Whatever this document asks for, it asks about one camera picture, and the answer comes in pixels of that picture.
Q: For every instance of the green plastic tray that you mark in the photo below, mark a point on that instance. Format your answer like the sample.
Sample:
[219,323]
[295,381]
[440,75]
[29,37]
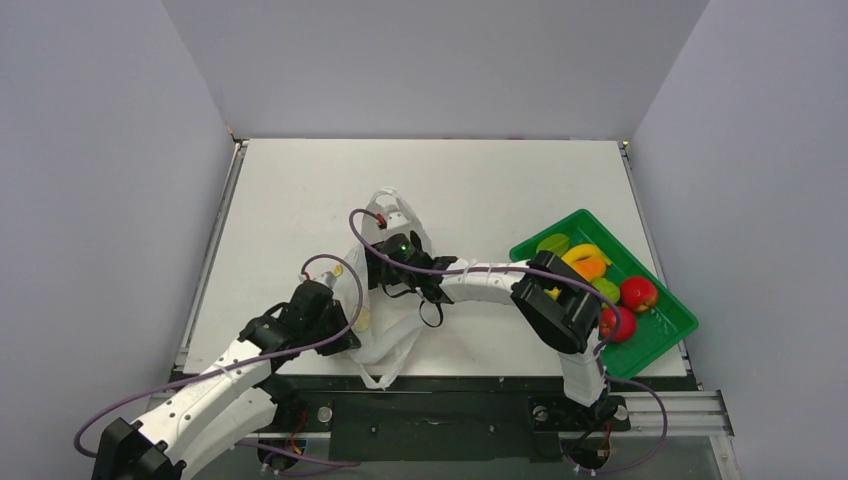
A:
[654,350]

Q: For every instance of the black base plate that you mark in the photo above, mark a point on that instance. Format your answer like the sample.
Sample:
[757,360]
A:
[445,443]

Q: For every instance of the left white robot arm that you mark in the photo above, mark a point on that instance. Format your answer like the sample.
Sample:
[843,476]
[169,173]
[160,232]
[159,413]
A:
[236,395]

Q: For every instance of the long yellow fake banana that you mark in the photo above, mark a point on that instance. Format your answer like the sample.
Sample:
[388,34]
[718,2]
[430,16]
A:
[584,252]

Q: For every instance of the red fake apple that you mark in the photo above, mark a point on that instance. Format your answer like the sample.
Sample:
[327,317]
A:
[610,327]
[638,294]

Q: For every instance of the green fake lime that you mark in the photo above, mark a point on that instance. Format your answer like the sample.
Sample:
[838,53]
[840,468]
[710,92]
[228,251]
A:
[607,288]

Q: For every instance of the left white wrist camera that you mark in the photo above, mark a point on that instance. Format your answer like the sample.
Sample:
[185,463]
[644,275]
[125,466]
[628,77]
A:
[328,278]

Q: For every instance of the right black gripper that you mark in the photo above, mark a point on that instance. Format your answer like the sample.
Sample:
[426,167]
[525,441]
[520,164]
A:
[395,258]

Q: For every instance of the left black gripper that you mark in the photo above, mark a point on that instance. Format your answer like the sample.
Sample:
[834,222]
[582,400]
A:
[344,343]

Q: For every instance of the green fake starfruit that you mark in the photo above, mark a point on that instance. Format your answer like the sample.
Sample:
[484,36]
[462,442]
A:
[557,243]

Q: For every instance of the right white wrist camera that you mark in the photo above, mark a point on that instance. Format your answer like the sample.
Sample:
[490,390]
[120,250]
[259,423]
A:
[391,223]

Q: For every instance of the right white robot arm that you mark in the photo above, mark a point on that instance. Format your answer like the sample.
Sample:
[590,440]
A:
[561,308]

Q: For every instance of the white plastic bag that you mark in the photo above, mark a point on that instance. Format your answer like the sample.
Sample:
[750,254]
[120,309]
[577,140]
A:
[387,331]

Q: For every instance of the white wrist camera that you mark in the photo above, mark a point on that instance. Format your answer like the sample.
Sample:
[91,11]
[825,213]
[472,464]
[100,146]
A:
[328,278]
[391,223]

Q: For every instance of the small yellow fake banana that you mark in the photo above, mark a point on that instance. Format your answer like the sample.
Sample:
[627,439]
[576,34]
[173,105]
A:
[554,293]

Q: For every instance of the orange yellow fake mango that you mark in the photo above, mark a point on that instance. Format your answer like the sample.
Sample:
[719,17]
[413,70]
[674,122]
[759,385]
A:
[590,269]

